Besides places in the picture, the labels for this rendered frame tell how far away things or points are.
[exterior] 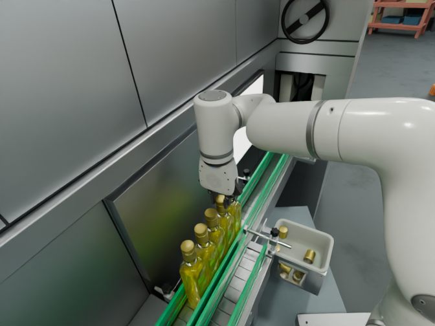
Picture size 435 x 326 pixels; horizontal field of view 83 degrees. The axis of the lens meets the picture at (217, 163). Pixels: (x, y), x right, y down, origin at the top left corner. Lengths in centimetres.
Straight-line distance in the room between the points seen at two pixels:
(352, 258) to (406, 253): 198
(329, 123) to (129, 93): 40
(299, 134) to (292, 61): 108
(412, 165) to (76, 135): 50
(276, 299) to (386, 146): 97
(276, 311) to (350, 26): 125
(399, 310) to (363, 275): 175
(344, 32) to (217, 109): 95
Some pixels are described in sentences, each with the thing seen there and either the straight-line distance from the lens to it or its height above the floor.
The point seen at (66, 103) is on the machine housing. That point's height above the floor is 170.
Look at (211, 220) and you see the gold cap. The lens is 70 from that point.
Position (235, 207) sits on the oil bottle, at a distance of 81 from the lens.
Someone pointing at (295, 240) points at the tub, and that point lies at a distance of 114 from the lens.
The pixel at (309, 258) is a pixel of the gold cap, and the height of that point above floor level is 98.
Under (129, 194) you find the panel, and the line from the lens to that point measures 59.
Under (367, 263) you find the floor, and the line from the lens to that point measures 236.
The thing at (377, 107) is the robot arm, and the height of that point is 172.
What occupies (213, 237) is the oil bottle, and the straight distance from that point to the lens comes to 74.
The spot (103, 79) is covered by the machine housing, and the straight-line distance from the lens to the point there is 53.
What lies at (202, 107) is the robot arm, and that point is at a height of 164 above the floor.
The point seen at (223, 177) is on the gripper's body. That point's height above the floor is 145.
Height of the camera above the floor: 186
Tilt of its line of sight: 38 degrees down
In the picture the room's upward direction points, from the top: 5 degrees counter-clockwise
